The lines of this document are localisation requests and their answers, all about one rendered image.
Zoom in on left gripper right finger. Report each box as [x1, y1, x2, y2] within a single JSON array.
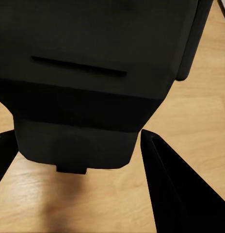
[[141, 126, 225, 233]]

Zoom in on digital camera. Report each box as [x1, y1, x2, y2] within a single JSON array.
[[0, 0, 213, 174]]

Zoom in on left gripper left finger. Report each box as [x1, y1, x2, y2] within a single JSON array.
[[0, 127, 19, 181]]

